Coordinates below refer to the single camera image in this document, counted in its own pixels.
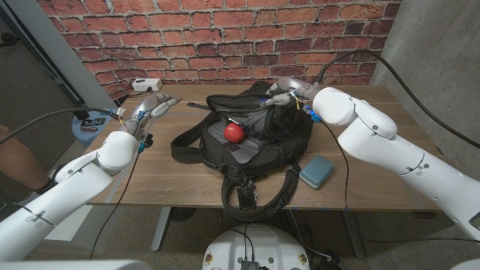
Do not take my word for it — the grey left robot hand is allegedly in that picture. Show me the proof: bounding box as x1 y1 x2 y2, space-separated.
123 92 184 140

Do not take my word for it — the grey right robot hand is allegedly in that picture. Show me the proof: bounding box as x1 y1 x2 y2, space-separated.
259 76 324 110

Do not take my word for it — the black backpack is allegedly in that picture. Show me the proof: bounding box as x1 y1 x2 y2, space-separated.
170 80 315 222

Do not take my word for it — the white power strip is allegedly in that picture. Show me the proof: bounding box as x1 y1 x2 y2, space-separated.
131 77 164 93

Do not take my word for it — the blue round stool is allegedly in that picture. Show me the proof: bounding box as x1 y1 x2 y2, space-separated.
70 108 119 148

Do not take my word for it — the black cylinder cup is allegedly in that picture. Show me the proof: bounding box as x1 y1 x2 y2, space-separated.
70 104 90 122

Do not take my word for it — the teal sponge block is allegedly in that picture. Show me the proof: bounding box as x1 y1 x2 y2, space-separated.
298 154 335 190

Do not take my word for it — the red brick printed backdrop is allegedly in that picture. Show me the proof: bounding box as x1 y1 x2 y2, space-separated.
37 0 402 101

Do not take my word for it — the black round floor fan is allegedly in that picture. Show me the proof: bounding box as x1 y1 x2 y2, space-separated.
170 207 198 223

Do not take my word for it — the black luggage tag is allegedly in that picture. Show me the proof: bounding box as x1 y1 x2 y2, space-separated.
235 185 258 209

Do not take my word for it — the grey table leg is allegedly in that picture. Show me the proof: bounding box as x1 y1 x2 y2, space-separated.
343 210 367 259
151 206 172 252

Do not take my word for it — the white floor platform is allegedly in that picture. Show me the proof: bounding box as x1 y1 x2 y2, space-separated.
37 204 125 256

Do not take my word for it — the person's bare leg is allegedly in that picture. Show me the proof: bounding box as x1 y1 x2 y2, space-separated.
0 124 53 191

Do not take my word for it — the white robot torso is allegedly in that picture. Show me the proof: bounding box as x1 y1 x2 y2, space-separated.
201 223 311 270

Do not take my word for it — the black power strip cord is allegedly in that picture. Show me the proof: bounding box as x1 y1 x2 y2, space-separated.
115 86 153 102

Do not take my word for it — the thin black right arm wire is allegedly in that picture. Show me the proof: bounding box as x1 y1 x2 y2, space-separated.
320 119 350 209

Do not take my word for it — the thin black arm wire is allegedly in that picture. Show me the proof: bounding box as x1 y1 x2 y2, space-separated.
320 119 350 209
89 151 142 260

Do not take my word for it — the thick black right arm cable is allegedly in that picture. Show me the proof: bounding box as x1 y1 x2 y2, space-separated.
316 49 480 150

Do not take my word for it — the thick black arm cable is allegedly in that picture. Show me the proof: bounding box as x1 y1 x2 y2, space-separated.
316 49 480 150
0 107 125 146

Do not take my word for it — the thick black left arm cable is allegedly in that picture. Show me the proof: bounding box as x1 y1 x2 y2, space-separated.
0 107 125 146

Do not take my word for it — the thin black left arm wire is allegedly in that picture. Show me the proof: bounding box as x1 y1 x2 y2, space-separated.
89 151 142 260

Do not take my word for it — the grey door frame post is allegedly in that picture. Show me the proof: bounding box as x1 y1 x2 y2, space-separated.
5 0 117 110

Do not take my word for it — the black door handle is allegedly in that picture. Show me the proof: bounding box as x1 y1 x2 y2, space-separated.
0 32 20 48

